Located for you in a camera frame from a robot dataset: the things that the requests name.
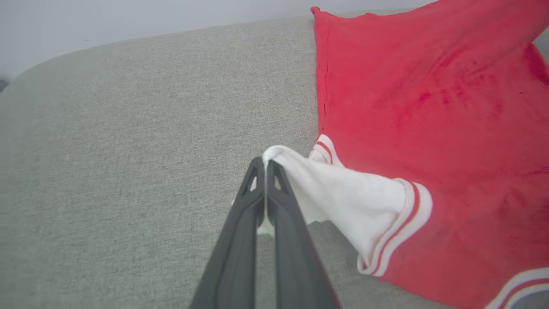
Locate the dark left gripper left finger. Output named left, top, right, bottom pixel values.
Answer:
left=190, top=157, right=267, bottom=309

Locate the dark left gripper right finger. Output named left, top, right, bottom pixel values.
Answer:
left=266, top=160, right=342, bottom=309

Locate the red and white garment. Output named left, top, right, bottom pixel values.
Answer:
left=256, top=0, right=549, bottom=309

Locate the grey fabric sofa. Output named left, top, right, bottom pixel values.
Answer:
left=0, top=9, right=549, bottom=309

